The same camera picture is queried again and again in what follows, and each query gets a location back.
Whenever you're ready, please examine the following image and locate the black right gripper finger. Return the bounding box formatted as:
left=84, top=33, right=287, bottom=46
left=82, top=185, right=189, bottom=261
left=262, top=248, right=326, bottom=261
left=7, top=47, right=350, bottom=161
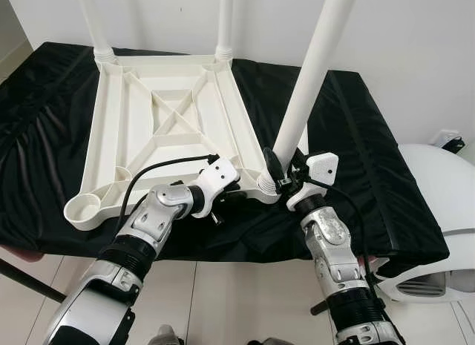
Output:
left=263, top=147, right=284, bottom=185

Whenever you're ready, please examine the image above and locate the white plastic table leg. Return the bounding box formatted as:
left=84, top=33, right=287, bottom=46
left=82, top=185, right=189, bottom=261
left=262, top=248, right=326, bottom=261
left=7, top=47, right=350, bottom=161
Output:
left=76, top=0, right=118, bottom=64
left=215, top=0, right=235, bottom=62
left=295, top=122, right=309, bottom=159
left=256, top=0, right=361, bottom=194

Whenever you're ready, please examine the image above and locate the white plastic table top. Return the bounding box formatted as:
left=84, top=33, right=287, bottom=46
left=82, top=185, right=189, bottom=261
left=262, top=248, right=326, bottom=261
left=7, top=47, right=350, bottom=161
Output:
left=63, top=52, right=281, bottom=231

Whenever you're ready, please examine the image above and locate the black metal table leg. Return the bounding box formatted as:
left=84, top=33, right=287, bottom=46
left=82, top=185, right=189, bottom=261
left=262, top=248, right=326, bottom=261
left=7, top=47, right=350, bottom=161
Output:
left=0, top=257, right=64, bottom=303
left=310, top=300, right=331, bottom=316

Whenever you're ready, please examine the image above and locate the white dome litter box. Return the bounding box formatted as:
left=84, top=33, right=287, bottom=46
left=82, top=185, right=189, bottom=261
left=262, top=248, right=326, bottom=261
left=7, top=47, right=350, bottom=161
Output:
left=375, top=143, right=475, bottom=305

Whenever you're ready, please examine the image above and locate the black power plug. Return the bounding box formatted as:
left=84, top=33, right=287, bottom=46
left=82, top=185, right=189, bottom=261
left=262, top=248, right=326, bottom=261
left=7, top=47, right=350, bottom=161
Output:
left=442, top=137, right=466, bottom=154

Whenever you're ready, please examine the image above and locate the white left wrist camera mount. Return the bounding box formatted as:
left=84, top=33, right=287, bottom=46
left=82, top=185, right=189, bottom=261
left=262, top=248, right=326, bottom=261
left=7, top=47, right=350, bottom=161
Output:
left=189, top=157, right=240, bottom=218

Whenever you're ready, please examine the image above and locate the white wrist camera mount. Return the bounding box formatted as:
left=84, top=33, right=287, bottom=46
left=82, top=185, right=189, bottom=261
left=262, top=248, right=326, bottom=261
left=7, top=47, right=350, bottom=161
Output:
left=286, top=152, right=340, bottom=210
left=189, top=157, right=240, bottom=218

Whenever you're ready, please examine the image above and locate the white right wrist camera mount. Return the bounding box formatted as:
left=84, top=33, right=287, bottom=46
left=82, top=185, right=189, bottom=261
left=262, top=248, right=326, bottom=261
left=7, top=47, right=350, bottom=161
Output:
left=286, top=152, right=340, bottom=210

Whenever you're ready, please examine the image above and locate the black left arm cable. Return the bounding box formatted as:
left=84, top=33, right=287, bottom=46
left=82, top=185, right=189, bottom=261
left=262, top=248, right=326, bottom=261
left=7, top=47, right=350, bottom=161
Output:
left=121, top=154, right=220, bottom=227

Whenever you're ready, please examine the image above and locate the white wall socket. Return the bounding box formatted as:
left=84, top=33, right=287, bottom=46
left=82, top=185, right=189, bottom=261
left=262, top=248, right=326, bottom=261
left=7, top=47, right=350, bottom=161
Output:
left=434, top=130, right=459, bottom=147

